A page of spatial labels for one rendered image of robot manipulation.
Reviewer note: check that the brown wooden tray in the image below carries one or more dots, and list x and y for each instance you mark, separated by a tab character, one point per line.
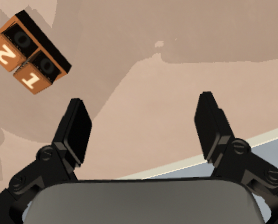
41	40

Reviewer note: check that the orange number cube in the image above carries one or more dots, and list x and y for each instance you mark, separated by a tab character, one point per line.
15	47
37	73

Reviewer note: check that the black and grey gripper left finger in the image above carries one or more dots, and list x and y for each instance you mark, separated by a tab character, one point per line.
67	151

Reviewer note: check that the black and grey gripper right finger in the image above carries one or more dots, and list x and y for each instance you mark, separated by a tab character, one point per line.
219	144

